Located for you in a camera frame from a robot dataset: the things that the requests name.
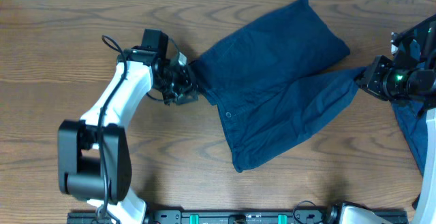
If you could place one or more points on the navy blue shorts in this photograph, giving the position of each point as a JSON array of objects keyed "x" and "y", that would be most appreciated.
[{"x": 272, "y": 83}]

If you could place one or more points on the pile of dark clothes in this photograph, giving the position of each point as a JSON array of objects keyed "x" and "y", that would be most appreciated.
[{"x": 414, "y": 130}]

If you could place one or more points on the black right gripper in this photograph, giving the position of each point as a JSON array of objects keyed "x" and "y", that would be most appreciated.
[{"x": 370, "y": 80}]

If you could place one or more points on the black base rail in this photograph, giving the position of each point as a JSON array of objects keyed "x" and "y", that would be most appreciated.
[{"x": 303, "y": 214}]

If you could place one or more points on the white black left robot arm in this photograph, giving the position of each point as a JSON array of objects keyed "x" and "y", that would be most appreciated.
[{"x": 94, "y": 163}]

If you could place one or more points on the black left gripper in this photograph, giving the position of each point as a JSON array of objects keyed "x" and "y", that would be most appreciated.
[{"x": 186, "y": 85}]

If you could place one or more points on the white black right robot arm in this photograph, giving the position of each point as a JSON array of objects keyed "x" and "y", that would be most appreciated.
[{"x": 411, "y": 91}]

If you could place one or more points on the red black garment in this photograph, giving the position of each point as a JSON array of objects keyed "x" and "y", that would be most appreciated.
[{"x": 417, "y": 42}]

